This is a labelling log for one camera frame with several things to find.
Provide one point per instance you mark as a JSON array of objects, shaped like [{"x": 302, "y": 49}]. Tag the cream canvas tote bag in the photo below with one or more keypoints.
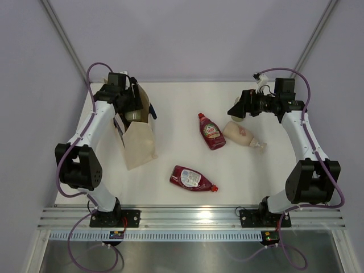
[{"x": 138, "y": 145}]

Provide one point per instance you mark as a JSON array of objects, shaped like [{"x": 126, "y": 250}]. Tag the aluminium mounting rail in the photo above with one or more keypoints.
[{"x": 192, "y": 218}]

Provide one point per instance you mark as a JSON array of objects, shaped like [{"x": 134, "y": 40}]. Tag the white slotted cable duct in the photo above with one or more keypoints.
[{"x": 158, "y": 236}]

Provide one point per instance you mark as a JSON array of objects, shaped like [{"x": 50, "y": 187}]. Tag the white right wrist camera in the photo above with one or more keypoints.
[{"x": 261, "y": 80}]

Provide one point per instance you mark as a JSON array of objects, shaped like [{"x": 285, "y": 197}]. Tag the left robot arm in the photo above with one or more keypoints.
[{"x": 77, "y": 164}]

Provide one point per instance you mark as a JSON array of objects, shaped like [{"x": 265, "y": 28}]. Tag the red Fairy dish soap bottle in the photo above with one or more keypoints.
[{"x": 210, "y": 132}]

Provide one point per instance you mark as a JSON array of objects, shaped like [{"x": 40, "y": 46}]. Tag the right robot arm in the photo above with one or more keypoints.
[{"x": 312, "y": 181}]

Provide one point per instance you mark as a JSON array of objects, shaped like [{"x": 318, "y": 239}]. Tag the aluminium frame post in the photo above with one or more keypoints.
[
  {"x": 316, "y": 34},
  {"x": 63, "y": 36}
]

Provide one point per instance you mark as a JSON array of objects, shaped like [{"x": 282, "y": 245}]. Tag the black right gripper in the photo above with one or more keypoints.
[{"x": 246, "y": 104}]

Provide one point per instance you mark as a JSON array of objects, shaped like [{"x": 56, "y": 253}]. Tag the sage green murray bottle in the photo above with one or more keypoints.
[
  {"x": 133, "y": 116},
  {"x": 234, "y": 118}
]

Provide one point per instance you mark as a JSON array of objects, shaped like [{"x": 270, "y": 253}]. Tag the aluminium frame post left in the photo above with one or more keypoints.
[{"x": 63, "y": 36}]

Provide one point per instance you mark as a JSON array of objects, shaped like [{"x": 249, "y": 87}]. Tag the beige pump lotion bottle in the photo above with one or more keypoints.
[{"x": 242, "y": 136}]

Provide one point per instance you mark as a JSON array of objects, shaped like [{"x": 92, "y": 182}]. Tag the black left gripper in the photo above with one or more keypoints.
[{"x": 135, "y": 103}]

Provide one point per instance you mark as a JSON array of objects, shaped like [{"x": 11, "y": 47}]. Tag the aluminium frame post right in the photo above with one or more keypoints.
[{"x": 316, "y": 34}]

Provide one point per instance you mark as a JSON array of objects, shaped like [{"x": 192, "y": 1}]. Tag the red dish soap bottle back-label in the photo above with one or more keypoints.
[{"x": 191, "y": 180}]

